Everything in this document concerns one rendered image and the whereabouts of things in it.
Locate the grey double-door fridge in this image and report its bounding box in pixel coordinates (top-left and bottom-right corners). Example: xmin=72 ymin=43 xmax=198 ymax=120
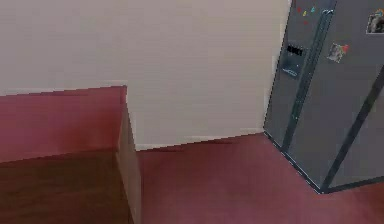
xmin=263 ymin=0 xmax=384 ymax=195

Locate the small photo fridge magnet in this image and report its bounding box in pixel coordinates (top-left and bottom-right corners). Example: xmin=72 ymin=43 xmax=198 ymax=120
xmin=326 ymin=42 xmax=350 ymax=64

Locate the large photo fridge magnet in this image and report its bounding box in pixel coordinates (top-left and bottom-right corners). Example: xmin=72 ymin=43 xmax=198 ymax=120
xmin=365 ymin=9 xmax=384 ymax=35

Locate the black fridge door handle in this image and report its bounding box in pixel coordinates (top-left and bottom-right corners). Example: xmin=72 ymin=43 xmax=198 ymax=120
xmin=281 ymin=9 xmax=335 ymax=152

